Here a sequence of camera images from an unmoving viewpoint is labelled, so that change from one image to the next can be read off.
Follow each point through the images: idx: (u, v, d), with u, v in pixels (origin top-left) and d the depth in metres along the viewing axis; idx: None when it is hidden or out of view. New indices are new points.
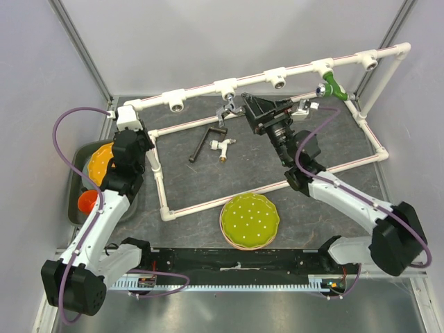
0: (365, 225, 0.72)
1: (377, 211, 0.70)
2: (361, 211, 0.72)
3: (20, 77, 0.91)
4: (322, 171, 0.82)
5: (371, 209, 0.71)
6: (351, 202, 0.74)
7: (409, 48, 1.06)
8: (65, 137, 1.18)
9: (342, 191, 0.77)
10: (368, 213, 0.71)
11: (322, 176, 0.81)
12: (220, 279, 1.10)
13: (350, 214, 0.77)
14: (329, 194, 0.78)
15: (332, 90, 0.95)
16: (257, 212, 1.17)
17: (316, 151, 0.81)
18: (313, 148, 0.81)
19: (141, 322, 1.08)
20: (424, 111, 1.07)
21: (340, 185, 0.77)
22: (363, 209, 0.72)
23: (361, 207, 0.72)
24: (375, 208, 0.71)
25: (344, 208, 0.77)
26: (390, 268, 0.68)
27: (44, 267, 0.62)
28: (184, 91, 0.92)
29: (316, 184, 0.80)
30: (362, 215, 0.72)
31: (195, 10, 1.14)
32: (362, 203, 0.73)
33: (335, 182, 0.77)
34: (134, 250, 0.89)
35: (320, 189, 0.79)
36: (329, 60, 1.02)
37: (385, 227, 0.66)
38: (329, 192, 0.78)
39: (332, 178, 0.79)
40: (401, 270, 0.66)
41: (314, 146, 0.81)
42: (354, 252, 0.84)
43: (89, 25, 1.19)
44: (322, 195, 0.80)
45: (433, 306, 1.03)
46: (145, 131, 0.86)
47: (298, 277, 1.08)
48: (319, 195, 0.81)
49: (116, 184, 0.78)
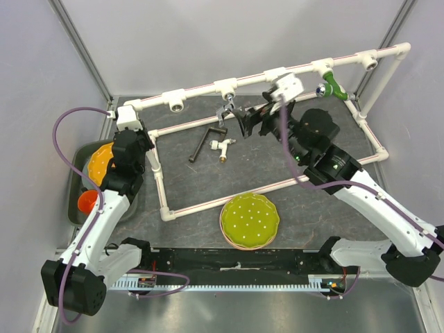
0: (402, 245, 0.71)
1: (423, 238, 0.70)
2: (406, 235, 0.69)
3: (20, 77, 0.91)
4: (357, 171, 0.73)
5: (417, 234, 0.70)
6: (396, 223, 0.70)
7: (409, 48, 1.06)
8: (65, 137, 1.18)
9: (385, 206, 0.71)
10: (413, 238, 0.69)
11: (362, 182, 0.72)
12: (220, 279, 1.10)
13: (382, 227, 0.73)
14: (368, 205, 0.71)
15: (332, 91, 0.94)
16: (257, 212, 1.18)
17: (336, 130, 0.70)
18: (331, 127, 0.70)
19: (141, 322, 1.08)
20: (424, 111, 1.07)
21: (385, 200, 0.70)
22: (408, 233, 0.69)
23: (406, 231, 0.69)
24: (422, 234, 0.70)
25: (379, 221, 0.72)
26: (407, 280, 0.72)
27: (44, 267, 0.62)
28: (184, 91, 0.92)
29: (354, 191, 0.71)
30: (406, 239, 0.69)
31: (195, 10, 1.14)
32: (407, 226, 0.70)
33: (380, 195, 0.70)
34: (134, 250, 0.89)
35: (358, 198, 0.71)
36: (329, 60, 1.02)
37: (434, 260, 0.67)
38: (370, 204, 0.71)
39: (375, 189, 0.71)
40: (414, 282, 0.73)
41: (330, 123, 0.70)
42: (359, 257, 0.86)
43: (89, 25, 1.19)
44: (356, 202, 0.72)
45: (433, 306, 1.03)
46: (145, 131, 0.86)
47: (298, 278, 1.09)
48: (349, 200, 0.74)
49: (116, 184, 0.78)
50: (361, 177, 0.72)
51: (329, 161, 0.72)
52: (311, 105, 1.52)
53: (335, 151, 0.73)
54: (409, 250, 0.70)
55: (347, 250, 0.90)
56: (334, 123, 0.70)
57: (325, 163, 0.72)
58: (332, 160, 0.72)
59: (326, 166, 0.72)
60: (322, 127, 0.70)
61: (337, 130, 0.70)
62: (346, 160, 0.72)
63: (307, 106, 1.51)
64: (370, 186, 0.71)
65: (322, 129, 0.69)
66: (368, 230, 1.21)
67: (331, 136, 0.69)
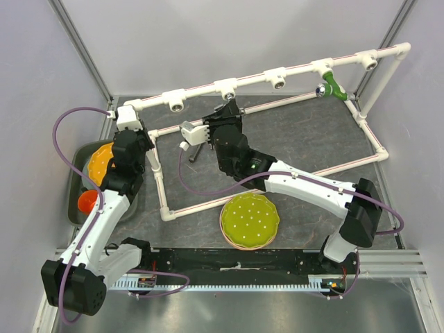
0: (334, 209, 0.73)
1: (344, 195, 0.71)
2: (329, 198, 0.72)
3: (20, 77, 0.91)
4: (272, 162, 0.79)
5: (337, 194, 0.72)
6: (317, 191, 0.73)
7: (409, 48, 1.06)
8: (65, 137, 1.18)
9: (302, 182, 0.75)
10: (335, 198, 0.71)
11: (276, 168, 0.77)
12: (220, 279, 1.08)
13: (313, 202, 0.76)
14: (289, 186, 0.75)
15: (332, 90, 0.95)
16: (257, 212, 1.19)
17: (240, 137, 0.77)
18: (239, 137, 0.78)
19: (141, 322, 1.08)
20: (424, 112, 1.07)
21: (299, 176, 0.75)
22: (329, 195, 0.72)
23: (327, 194, 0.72)
24: (341, 192, 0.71)
25: (309, 198, 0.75)
26: (361, 241, 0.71)
27: (45, 267, 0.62)
28: (184, 91, 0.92)
29: (271, 179, 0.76)
30: (330, 202, 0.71)
31: (194, 10, 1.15)
32: (327, 190, 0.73)
33: (294, 173, 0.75)
34: (134, 250, 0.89)
35: (278, 184, 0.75)
36: (329, 60, 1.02)
37: (356, 210, 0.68)
38: (290, 185, 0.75)
39: (289, 171, 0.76)
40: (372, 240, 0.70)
41: (237, 133, 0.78)
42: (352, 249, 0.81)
43: (89, 24, 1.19)
44: (282, 189, 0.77)
45: (433, 306, 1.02)
46: (145, 131, 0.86)
47: (298, 277, 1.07)
48: (276, 189, 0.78)
49: (116, 184, 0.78)
50: (278, 166, 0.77)
51: (247, 164, 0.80)
52: (311, 105, 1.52)
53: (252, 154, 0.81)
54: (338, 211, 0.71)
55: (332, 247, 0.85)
56: (241, 133, 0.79)
57: (245, 166, 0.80)
58: (251, 161, 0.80)
59: (246, 168, 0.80)
60: (231, 138, 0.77)
61: (245, 138, 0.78)
62: (263, 159, 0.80)
63: (307, 106, 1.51)
64: (284, 171, 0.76)
65: (231, 139, 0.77)
66: None
67: (241, 143, 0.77)
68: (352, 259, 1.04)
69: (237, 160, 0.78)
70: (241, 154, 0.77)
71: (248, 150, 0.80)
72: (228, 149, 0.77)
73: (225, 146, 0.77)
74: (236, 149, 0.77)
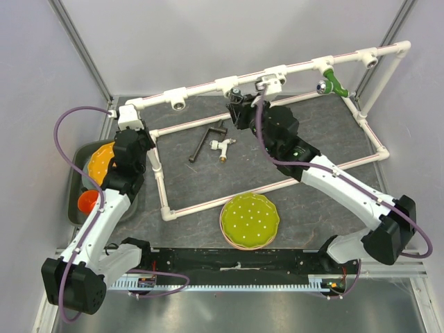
0: (365, 218, 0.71)
1: (380, 207, 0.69)
2: (364, 205, 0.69)
3: (21, 76, 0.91)
4: (317, 155, 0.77)
5: (374, 204, 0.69)
6: (352, 195, 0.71)
7: (409, 46, 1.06)
8: (65, 137, 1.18)
9: (341, 182, 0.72)
10: (370, 207, 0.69)
11: (318, 162, 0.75)
12: (220, 279, 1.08)
13: (347, 205, 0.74)
14: (327, 184, 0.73)
15: (333, 87, 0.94)
16: (257, 212, 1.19)
17: (293, 121, 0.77)
18: (291, 121, 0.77)
19: (141, 322, 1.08)
20: (424, 111, 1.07)
21: (340, 176, 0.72)
22: (365, 203, 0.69)
23: (363, 200, 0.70)
24: (378, 202, 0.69)
25: (342, 198, 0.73)
26: (381, 258, 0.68)
27: (45, 265, 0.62)
28: (185, 89, 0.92)
29: (311, 171, 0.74)
30: (364, 209, 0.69)
31: (195, 10, 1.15)
32: (363, 197, 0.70)
33: (335, 171, 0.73)
34: (134, 250, 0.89)
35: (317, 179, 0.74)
36: (329, 57, 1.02)
37: (391, 225, 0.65)
38: (327, 182, 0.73)
39: (331, 167, 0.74)
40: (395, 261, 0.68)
41: (291, 117, 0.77)
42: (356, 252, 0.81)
43: (89, 23, 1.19)
44: (317, 182, 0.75)
45: (433, 306, 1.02)
46: (146, 130, 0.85)
47: (298, 278, 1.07)
48: (312, 182, 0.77)
49: (116, 183, 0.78)
50: (321, 161, 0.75)
51: (291, 151, 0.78)
52: (311, 105, 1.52)
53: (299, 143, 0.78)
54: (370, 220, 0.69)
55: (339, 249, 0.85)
56: (294, 118, 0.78)
57: (288, 152, 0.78)
58: (294, 150, 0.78)
59: (288, 155, 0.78)
60: (284, 120, 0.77)
61: (297, 124, 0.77)
62: (307, 150, 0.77)
63: (307, 106, 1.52)
64: (327, 166, 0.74)
65: (283, 121, 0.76)
66: None
67: (291, 128, 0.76)
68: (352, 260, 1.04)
69: (282, 143, 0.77)
70: (288, 138, 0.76)
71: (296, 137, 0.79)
72: (277, 132, 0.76)
73: (275, 127, 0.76)
74: (284, 132, 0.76)
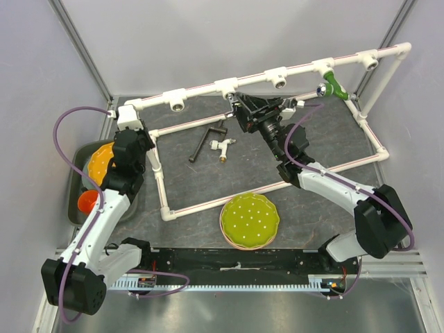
0: (350, 209, 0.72)
1: (359, 194, 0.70)
2: (345, 195, 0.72)
3: (20, 77, 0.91)
4: (310, 161, 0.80)
5: (354, 193, 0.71)
6: (336, 187, 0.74)
7: (410, 48, 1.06)
8: (65, 137, 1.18)
9: (327, 178, 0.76)
10: (350, 195, 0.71)
11: (311, 164, 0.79)
12: (220, 279, 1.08)
13: (336, 200, 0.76)
14: (315, 182, 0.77)
15: (333, 90, 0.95)
16: (257, 212, 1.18)
17: (305, 143, 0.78)
18: (303, 140, 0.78)
19: (141, 322, 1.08)
20: (424, 112, 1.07)
21: (327, 174, 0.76)
22: (346, 193, 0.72)
23: (344, 191, 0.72)
24: (358, 191, 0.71)
25: (331, 194, 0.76)
26: (374, 248, 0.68)
27: (45, 266, 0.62)
28: (184, 91, 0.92)
29: (302, 173, 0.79)
30: (346, 199, 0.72)
31: (195, 10, 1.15)
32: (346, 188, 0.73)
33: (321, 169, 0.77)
34: (134, 250, 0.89)
35: (306, 177, 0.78)
36: (329, 60, 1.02)
37: (366, 207, 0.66)
38: (316, 180, 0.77)
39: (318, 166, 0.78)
40: (385, 250, 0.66)
41: (303, 137, 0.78)
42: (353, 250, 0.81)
43: (88, 24, 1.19)
44: (311, 184, 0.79)
45: (433, 306, 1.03)
46: (146, 130, 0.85)
47: (298, 277, 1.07)
48: (308, 186, 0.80)
49: (116, 184, 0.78)
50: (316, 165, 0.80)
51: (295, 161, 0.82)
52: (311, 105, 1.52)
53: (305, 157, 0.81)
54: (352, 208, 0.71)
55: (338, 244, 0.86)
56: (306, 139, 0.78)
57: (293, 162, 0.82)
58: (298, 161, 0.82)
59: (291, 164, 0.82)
60: (297, 138, 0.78)
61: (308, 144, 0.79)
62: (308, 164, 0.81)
63: (307, 106, 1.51)
64: (314, 166, 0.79)
65: (295, 139, 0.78)
66: None
67: (300, 148, 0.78)
68: (352, 259, 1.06)
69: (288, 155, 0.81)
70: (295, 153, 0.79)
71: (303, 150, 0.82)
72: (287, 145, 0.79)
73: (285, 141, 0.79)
74: (295, 148, 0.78)
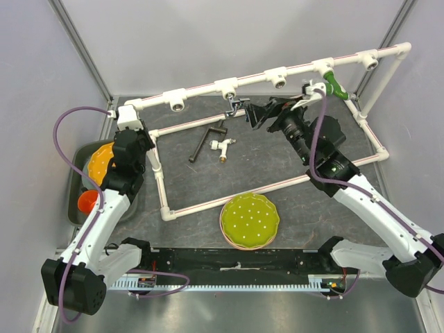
0: (398, 250, 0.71)
1: (417, 243, 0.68)
2: (400, 238, 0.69)
3: (20, 76, 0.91)
4: (356, 175, 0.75)
5: (411, 239, 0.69)
6: (390, 225, 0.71)
7: (409, 48, 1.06)
8: (65, 137, 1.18)
9: (379, 209, 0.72)
10: (407, 243, 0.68)
11: (357, 184, 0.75)
12: (220, 279, 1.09)
13: (381, 234, 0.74)
14: (363, 207, 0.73)
15: (333, 90, 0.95)
16: (257, 212, 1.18)
17: (341, 137, 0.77)
18: (338, 135, 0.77)
19: (141, 322, 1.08)
20: (424, 112, 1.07)
21: (379, 202, 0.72)
22: (402, 236, 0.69)
23: (400, 234, 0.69)
24: (416, 238, 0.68)
25: (377, 227, 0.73)
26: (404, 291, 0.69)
27: (44, 266, 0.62)
28: (184, 91, 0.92)
29: (348, 192, 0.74)
30: (399, 243, 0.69)
31: (195, 10, 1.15)
32: (401, 229, 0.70)
33: (374, 197, 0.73)
34: (134, 250, 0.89)
35: (353, 200, 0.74)
36: (329, 60, 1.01)
37: (426, 265, 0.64)
38: (364, 206, 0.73)
39: (370, 192, 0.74)
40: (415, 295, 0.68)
41: (338, 131, 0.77)
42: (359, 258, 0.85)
43: (88, 24, 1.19)
44: (354, 206, 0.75)
45: (433, 306, 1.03)
46: (146, 131, 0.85)
47: (298, 277, 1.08)
48: (346, 202, 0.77)
49: (116, 184, 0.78)
50: (360, 181, 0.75)
51: (328, 165, 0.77)
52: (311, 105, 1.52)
53: (338, 157, 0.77)
54: (404, 254, 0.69)
55: (347, 250, 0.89)
56: (340, 132, 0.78)
57: (326, 166, 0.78)
58: (332, 164, 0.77)
59: (326, 168, 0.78)
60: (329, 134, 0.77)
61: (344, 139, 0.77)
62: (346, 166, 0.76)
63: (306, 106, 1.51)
64: (365, 190, 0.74)
65: (328, 134, 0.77)
66: (368, 230, 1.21)
67: (336, 143, 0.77)
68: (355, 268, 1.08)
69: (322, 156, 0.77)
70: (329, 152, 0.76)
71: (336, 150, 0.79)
72: (321, 143, 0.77)
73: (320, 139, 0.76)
74: (331, 146, 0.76)
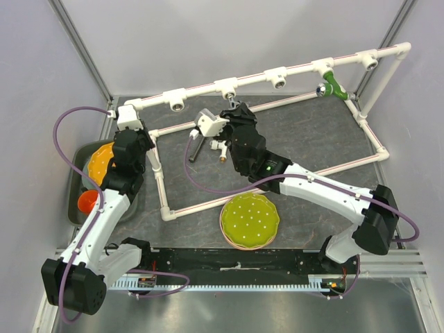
0: (350, 216, 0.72)
1: (360, 201, 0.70)
2: (345, 204, 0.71)
3: (20, 77, 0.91)
4: (288, 164, 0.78)
5: (354, 200, 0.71)
6: (332, 195, 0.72)
7: (409, 48, 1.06)
8: (65, 137, 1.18)
9: (318, 186, 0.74)
10: (352, 205, 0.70)
11: (291, 172, 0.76)
12: (220, 279, 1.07)
13: (330, 208, 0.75)
14: (304, 190, 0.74)
15: (332, 90, 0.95)
16: (257, 212, 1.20)
17: (260, 139, 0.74)
18: (258, 138, 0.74)
19: (141, 322, 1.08)
20: (424, 112, 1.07)
21: (315, 180, 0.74)
22: (345, 201, 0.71)
23: (343, 199, 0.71)
24: (358, 198, 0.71)
25: (324, 203, 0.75)
26: (376, 250, 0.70)
27: (45, 266, 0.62)
28: (184, 91, 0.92)
29: (287, 182, 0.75)
30: (346, 207, 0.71)
31: (195, 10, 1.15)
32: (343, 195, 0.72)
33: (310, 177, 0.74)
34: (134, 250, 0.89)
35: (293, 187, 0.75)
36: (329, 60, 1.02)
37: (374, 217, 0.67)
38: (304, 189, 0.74)
39: (305, 174, 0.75)
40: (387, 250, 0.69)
41: (256, 134, 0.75)
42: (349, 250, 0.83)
43: (88, 24, 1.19)
44: (297, 192, 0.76)
45: (433, 306, 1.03)
46: (146, 131, 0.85)
47: (298, 277, 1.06)
48: (291, 193, 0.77)
49: (116, 184, 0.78)
50: (294, 169, 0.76)
51: (263, 165, 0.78)
52: (311, 105, 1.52)
53: (272, 155, 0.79)
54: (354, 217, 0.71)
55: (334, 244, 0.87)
56: (260, 134, 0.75)
57: (261, 167, 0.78)
58: (267, 163, 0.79)
59: (261, 169, 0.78)
60: (250, 139, 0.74)
61: (264, 139, 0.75)
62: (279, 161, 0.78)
63: (307, 106, 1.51)
64: (300, 174, 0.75)
65: (250, 141, 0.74)
66: None
67: (259, 146, 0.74)
68: (352, 259, 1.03)
69: (254, 161, 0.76)
70: (258, 155, 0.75)
71: (265, 150, 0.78)
72: (245, 150, 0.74)
73: (243, 148, 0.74)
74: (254, 151, 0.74)
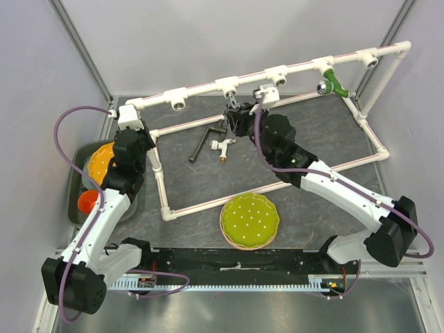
0: (366, 221, 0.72)
1: (379, 209, 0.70)
2: (364, 208, 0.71)
3: (20, 76, 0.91)
4: (313, 160, 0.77)
5: (373, 206, 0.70)
6: (352, 199, 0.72)
7: (409, 47, 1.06)
8: (65, 137, 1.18)
9: (339, 186, 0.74)
10: (370, 210, 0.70)
11: (314, 168, 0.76)
12: (220, 279, 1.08)
13: (347, 209, 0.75)
14: (325, 188, 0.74)
15: (333, 88, 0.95)
16: (257, 212, 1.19)
17: (291, 130, 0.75)
18: (288, 128, 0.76)
19: (141, 322, 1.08)
20: (424, 111, 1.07)
21: (338, 180, 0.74)
22: (365, 206, 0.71)
23: (363, 203, 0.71)
24: (377, 205, 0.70)
25: (343, 204, 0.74)
26: (386, 260, 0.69)
27: (45, 265, 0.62)
28: (185, 89, 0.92)
29: (309, 177, 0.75)
30: (364, 211, 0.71)
31: (196, 10, 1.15)
32: (363, 200, 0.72)
33: (333, 176, 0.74)
34: (134, 250, 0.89)
35: (315, 184, 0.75)
36: (329, 57, 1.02)
37: (390, 226, 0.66)
38: (325, 187, 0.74)
39: (329, 172, 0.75)
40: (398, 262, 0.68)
41: (287, 125, 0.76)
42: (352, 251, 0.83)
43: (89, 23, 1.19)
44: (317, 189, 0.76)
45: (433, 306, 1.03)
46: (146, 130, 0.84)
47: (298, 278, 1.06)
48: (311, 188, 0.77)
49: (116, 183, 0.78)
50: (318, 166, 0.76)
51: (289, 158, 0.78)
52: (311, 105, 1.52)
53: (298, 149, 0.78)
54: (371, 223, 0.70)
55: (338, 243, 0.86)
56: (291, 126, 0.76)
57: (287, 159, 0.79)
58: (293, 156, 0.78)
59: (286, 161, 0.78)
60: (279, 129, 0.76)
61: (295, 132, 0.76)
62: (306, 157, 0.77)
63: (306, 106, 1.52)
64: (324, 171, 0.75)
65: (279, 130, 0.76)
66: None
67: (288, 137, 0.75)
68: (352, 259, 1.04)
69: (280, 152, 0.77)
70: (285, 146, 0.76)
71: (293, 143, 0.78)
72: (274, 139, 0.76)
73: (272, 136, 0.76)
74: (282, 141, 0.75)
